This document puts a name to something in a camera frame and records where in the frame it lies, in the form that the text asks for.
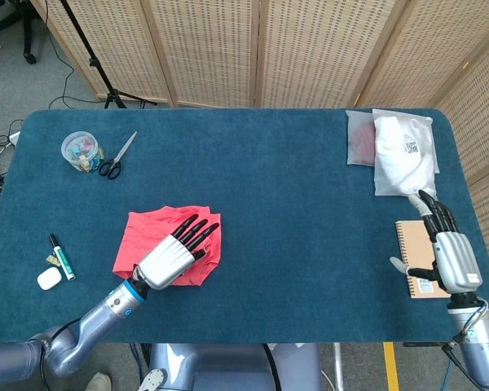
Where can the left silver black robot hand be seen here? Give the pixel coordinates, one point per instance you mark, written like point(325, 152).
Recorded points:
point(167, 260)

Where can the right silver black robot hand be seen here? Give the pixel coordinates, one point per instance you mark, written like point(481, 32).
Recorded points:
point(456, 260)

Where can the red t-shirt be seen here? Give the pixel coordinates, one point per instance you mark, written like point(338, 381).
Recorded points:
point(142, 232)

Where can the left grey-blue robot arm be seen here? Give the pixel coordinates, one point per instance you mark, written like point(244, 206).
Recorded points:
point(106, 309)

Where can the brown spiral notebook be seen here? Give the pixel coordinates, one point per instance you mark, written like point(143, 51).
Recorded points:
point(409, 244)

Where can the white green marker pen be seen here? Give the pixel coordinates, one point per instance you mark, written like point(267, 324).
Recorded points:
point(63, 258)

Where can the bagged white garment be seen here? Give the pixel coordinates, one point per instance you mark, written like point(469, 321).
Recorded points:
point(399, 171)

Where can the small gold binder clip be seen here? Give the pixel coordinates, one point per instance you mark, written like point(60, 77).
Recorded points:
point(52, 260)

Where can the white earbuds case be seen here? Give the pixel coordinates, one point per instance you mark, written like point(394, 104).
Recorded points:
point(49, 279)

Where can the grey-blue robot torso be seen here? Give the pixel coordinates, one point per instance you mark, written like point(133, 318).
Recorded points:
point(228, 366)

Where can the beige sneaker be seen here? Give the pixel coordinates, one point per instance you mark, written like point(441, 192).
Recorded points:
point(98, 383)

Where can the blue carpet table cover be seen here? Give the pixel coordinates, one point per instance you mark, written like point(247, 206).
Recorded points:
point(269, 163)

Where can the clear jar of coloured clips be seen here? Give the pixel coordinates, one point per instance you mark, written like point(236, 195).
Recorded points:
point(79, 148)

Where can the frosted bag with dark-red garment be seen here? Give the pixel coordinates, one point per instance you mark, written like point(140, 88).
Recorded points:
point(360, 140)

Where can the white metal table leg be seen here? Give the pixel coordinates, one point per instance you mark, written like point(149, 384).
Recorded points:
point(338, 366)

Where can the white power strip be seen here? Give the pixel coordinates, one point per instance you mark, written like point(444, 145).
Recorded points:
point(14, 139)

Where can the black tripod stand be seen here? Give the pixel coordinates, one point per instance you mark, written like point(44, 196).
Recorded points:
point(90, 62)

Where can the black office chair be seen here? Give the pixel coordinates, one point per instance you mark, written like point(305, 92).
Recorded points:
point(27, 40)

